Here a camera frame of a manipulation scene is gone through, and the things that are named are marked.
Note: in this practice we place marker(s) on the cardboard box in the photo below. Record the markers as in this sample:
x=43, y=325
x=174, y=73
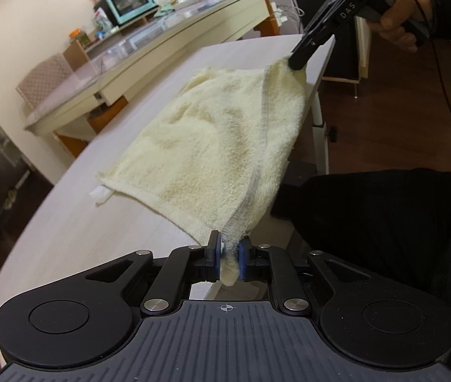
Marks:
x=75, y=52

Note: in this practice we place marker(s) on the white table leg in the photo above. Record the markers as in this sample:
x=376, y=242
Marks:
x=321, y=135

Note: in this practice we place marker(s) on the teal toaster oven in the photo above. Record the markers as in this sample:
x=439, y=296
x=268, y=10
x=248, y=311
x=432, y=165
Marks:
x=130, y=0

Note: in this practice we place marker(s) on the person's right hand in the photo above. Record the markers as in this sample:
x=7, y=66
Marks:
x=402, y=12

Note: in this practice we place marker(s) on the person's leg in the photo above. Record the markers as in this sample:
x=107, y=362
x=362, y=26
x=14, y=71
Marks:
x=368, y=227

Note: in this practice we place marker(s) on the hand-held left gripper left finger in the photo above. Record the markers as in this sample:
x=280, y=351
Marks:
x=218, y=256

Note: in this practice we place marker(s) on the glass-topped dining table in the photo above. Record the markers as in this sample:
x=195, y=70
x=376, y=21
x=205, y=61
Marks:
x=162, y=43

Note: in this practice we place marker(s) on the pale yellow towel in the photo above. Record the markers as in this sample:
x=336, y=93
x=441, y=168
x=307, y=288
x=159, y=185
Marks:
x=209, y=135

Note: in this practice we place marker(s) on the chair with patterned cover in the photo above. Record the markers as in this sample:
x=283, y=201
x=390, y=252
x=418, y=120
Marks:
x=44, y=79

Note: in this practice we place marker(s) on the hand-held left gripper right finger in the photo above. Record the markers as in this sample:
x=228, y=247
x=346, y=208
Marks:
x=242, y=258

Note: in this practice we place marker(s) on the jar with orange lid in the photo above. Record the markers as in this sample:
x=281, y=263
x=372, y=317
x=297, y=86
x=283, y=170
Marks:
x=79, y=36

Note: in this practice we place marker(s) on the wooden countertop shelf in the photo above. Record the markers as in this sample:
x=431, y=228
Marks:
x=136, y=20

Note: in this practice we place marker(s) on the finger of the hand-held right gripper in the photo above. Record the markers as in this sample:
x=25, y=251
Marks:
x=303, y=53

